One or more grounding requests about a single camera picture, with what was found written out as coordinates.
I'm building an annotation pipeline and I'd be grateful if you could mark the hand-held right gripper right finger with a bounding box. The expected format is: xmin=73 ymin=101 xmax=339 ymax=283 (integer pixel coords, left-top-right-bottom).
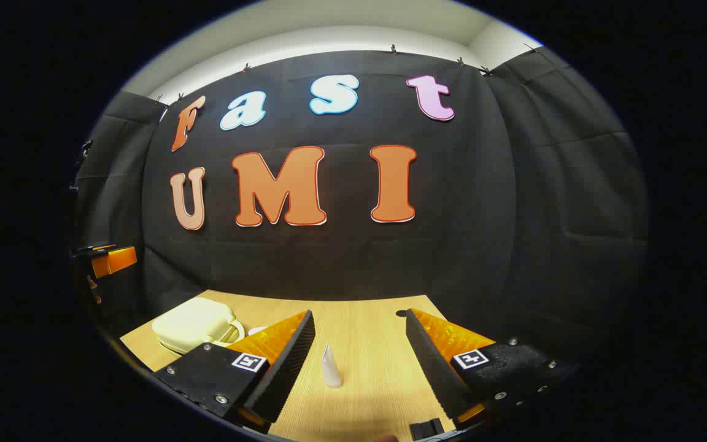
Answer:
xmin=405 ymin=308 xmax=578 ymax=430

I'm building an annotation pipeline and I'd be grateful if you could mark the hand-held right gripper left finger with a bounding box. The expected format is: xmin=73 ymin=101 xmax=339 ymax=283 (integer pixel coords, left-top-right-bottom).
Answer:
xmin=154 ymin=309 xmax=317 ymax=433

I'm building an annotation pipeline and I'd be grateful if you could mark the white squeeze tube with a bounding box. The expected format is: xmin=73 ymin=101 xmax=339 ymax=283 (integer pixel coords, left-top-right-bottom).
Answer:
xmin=322 ymin=344 xmax=343 ymax=389

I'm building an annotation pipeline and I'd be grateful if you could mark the pale yellow suitcase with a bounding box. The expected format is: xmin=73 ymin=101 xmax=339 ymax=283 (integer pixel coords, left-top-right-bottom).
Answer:
xmin=152 ymin=298 xmax=246 ymax=355

